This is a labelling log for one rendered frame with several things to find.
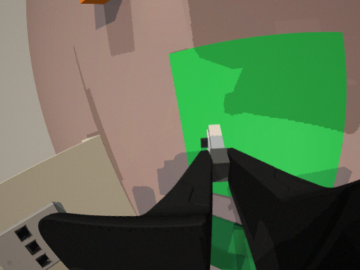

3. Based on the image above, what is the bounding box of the pale grey panel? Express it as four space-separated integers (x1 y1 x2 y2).
0 134 137 270

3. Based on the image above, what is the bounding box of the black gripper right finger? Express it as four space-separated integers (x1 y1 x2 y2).
227 148 360 270

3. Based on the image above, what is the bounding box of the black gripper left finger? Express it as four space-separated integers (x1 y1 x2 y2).
38 150 213 270

